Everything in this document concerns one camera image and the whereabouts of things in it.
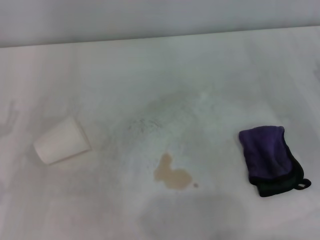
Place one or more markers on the white paper cup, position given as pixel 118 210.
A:
pixel 62 141

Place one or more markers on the brown water stain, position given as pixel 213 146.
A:
pixel 172 177

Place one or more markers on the purple rag with black trim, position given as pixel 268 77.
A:
pixel 268 152

